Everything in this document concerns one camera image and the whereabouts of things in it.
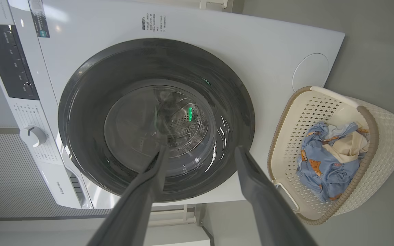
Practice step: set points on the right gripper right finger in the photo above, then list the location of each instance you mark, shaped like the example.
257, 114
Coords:
268, 208

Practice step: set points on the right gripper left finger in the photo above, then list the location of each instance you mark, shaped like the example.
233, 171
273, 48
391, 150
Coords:
132, 208

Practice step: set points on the blue patterned garment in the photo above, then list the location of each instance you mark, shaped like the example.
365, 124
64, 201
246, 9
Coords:
327, 171

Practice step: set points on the cream garment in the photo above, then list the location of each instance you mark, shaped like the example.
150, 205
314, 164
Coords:
349, 150

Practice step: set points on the dark round glass washer door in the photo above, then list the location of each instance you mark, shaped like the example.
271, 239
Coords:
87, 102

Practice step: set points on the steel perforated washer drum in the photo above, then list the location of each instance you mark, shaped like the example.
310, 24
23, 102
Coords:
180, 119

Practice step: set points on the white washing machine dial knob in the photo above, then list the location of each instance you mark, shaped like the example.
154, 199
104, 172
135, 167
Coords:
33, 136

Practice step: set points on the white front-load washing machine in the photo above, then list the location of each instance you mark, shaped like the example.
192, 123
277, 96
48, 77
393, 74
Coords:
251, 51

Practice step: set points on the black washing machine display panel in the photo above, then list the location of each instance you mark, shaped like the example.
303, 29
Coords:
10, 61

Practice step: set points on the white detergent drawer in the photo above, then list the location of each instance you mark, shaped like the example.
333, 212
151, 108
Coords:
63, 188

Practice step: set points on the cream perforated laundry basket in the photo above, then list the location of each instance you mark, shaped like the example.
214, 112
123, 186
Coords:
385, 143

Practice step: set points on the round white filter cover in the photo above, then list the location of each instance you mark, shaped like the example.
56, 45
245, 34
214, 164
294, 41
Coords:
310, 72

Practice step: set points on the printed instruction text label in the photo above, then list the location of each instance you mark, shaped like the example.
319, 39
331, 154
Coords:
153, 23

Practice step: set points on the dark QR code sticker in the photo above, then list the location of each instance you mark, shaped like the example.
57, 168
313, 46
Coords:
39, 18

